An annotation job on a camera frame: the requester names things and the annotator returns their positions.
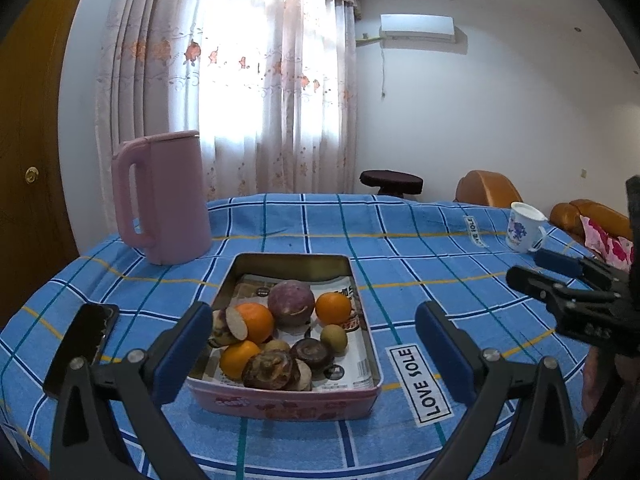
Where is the small orange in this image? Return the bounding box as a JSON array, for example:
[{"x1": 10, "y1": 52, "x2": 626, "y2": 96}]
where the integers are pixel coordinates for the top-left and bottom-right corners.
[
  {"x1": 219, "y1": 340, "x2": 262, "y2": 382},
  {"x1": 314, "y1": 292, "x2": 352, "y2": 325}
]

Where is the large orange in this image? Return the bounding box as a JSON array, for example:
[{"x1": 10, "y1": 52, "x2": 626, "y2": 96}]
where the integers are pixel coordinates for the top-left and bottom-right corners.
[{"x1": 235, "y1": 302, "x2": 276, "y2": 344}]

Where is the small brown longan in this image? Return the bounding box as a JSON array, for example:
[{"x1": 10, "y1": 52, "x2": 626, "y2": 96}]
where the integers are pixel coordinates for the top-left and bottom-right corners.
[{"x1": 320, "y1": 324, "x2": 348, "y2": 354}]

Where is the dark water chestnut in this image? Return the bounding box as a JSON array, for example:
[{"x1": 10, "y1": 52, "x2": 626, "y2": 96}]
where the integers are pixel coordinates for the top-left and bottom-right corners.
[
  {"x1": 290, "y1": 338, "x2": 334, "y2": 372},
  {"x1": 241, "y1": 350, "x2": 300, "y2": 390}
]

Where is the large purple round fruit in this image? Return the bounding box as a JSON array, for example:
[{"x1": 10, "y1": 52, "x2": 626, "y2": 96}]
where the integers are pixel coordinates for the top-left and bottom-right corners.
[{"x1": 267, "y1": 280, "x2": 316, "y2": 327}]

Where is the small brown fruit hidden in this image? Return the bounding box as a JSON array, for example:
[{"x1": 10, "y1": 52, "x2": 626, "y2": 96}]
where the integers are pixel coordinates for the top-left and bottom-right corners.
[{"x1": 264, "y1": 339, "x2": 291, "y2": 352}]

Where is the person's right hand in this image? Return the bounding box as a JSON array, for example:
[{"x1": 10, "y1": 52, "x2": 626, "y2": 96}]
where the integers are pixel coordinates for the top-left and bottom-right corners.
[{"x1": 582, "y1": 347, "x2": 639, "y2": 440}]

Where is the white blue-patterned mug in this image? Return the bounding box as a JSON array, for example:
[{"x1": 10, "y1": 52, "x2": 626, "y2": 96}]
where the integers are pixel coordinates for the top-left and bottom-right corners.
[{"x1": 506, "y1": 202, "x2": 548, "y2": 254}]

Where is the brown leather sofa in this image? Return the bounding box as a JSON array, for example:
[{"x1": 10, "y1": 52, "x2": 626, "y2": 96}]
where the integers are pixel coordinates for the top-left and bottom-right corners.
[{"x1": 549, "y1": 200, "x2": 632, "y2": 263}]

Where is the pink floral cushion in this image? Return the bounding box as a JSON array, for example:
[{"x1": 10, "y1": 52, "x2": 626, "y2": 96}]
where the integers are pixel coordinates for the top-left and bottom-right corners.
[{"x1": 580, "y1": 216, "x2": 634, "y2": 272}]

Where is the black smartphone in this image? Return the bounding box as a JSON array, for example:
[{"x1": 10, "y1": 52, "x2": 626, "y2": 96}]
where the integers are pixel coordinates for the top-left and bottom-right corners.
[{"x1": 42, "y1": 304, "x2": 119, "y2": 399}]

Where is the brown leather chair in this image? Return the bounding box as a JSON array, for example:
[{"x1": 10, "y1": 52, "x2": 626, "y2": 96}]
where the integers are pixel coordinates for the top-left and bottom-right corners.
[{"x1": 454, "y1": 170, "x2": 522, "y2": 208}]

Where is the blue plaid tablecloth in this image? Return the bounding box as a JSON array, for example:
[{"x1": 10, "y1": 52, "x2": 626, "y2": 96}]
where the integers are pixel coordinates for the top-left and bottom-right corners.
[{"x1": 1, "y1": 194, "x2": 587, "y2": 479}]

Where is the pink metal tin box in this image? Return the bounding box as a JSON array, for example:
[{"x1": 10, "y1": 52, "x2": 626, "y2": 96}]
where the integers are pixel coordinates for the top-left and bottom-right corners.
[{"x1": 186, "y1": 254, "x2": 382, "y2": 420}]

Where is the dark round stool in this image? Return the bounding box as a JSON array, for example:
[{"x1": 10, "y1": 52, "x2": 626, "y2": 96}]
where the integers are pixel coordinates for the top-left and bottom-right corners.
[{"x1": 359, "y1": 170, "x2": 423, "y2": 198}]

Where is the wooden door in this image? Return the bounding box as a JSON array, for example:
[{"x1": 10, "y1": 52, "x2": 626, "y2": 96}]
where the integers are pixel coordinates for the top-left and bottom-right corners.
[{"x1": 1, "y1": 0, "x2": 79, "y2": 322}]

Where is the pink electric kettle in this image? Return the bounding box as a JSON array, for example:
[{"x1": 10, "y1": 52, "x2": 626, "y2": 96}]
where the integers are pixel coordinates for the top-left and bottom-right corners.
[{"x1": 112, "y1": 130, "x2": 212, "y2": 266}]

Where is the brass door knob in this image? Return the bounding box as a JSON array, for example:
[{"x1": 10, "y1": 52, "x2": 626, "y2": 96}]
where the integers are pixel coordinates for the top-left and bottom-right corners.
[{"x1": 24, "y1": 166, "x2": 39, "y2": 184}]

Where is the white air conditioner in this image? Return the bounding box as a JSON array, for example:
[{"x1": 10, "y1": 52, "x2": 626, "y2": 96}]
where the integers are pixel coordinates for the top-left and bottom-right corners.
[{"x1": 380, "y1": 14, "x2": 456, "y2": 44}]

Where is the floral sheer curtain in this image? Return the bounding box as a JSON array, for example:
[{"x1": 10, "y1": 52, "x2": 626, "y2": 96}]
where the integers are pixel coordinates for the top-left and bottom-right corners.
[{"x1": 96, "y1": 0, "x2": 360, "y2": 219}]

